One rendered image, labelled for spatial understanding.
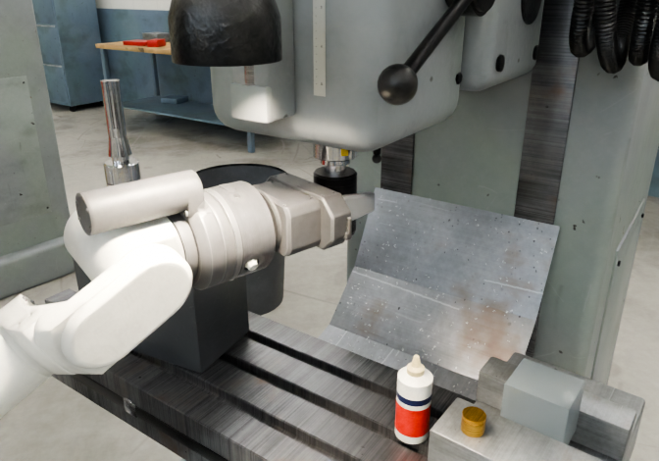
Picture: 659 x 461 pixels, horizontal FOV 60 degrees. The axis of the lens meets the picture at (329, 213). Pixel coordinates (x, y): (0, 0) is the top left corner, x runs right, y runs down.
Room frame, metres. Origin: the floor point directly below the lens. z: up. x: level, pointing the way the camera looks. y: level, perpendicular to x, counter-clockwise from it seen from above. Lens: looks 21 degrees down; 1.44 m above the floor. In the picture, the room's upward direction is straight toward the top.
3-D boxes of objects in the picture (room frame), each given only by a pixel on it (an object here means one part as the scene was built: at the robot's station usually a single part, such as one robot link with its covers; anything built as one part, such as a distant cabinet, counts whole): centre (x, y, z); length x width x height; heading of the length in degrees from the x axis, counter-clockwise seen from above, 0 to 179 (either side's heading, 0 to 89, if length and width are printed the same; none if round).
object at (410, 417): (0.54, -0.10, 1.01); 0.04 x 0.04 x 0.11
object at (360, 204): (0.56, -0.03, 1.23); 0.06 x 0.02 x 0.03; 130
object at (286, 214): (0.53, 0.06, 1.23); 0.13 x 0.12 x 0.10; 40
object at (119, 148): (0.78, 0.29, 1.27); 0.03 x 0.03 x 0.11
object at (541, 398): (0.45, -0.20, 1.07); 0.06 x 0.05 x 0.06; 53
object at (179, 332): (0.75, 0.25, 1.05); 0.22 x 0.12 x 0.20; 64
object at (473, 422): (0.43, -0.13, 1.07); 0.02 x 0.02 x 0.02
